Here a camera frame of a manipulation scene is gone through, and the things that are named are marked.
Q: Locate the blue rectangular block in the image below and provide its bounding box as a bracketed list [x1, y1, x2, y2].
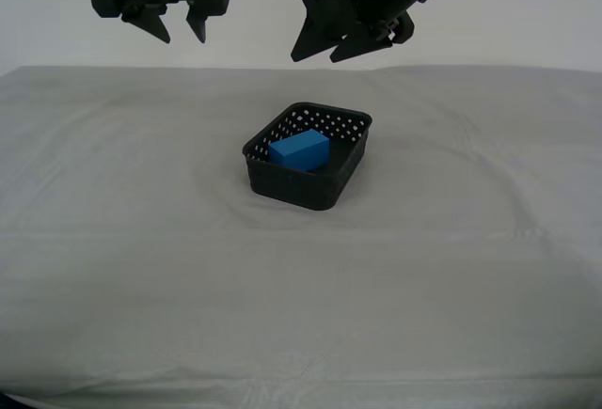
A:
[268, 128, 331, 174]

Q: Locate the black perforated plastic basket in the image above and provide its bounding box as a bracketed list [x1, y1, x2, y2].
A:
[241, 102, 374, 212]

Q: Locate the white tablecloth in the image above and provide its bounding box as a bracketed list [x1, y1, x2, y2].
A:
[0, 64, 602, 409]

